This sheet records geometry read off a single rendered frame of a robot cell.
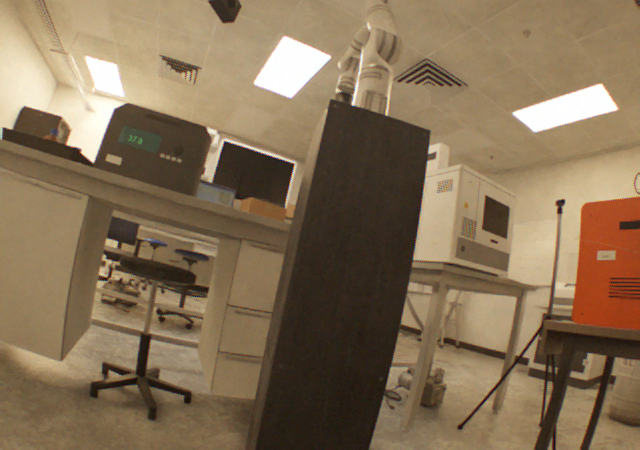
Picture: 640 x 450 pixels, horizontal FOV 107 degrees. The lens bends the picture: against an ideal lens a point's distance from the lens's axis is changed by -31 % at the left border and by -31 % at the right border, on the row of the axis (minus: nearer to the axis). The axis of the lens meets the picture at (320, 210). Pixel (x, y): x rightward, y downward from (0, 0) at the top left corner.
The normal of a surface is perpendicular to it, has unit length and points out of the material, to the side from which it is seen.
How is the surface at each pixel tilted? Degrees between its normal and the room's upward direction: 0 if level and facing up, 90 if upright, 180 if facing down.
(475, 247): 90
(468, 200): 90
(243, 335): 90
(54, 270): 90
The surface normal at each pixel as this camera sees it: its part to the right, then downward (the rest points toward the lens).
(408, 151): 0.19, -0.15
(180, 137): 0.42, -0.08
